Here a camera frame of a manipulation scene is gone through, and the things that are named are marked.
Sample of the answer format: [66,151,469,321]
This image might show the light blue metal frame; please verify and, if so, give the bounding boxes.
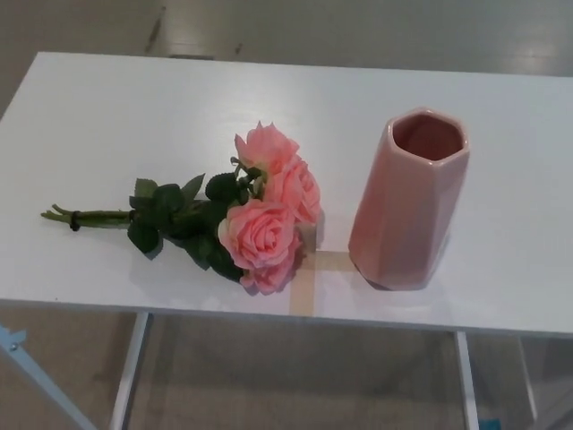
[0,324,98,430]

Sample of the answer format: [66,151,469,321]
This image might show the long beige tape strip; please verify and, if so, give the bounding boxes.
[288,223,318,314]

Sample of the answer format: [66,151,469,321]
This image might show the white metal table leg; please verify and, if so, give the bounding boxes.
[109,312,151,430]
[455,331,483,430]
[518,333,541,425]

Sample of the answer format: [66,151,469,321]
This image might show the pink artificial rose bouquet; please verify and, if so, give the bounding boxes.
[40,119,322,297]

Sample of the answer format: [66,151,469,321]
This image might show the pink faceted ceramic vase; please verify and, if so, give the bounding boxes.
[347,106,472,291]

